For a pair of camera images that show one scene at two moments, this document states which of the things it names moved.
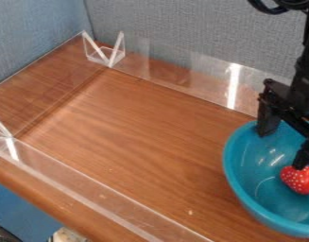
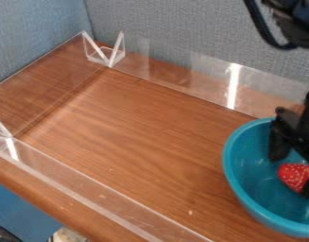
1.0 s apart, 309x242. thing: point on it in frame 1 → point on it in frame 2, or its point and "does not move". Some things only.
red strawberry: x=298 y=180 does not move
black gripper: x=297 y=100 → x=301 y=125
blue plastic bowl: x=253 y=161 does not move
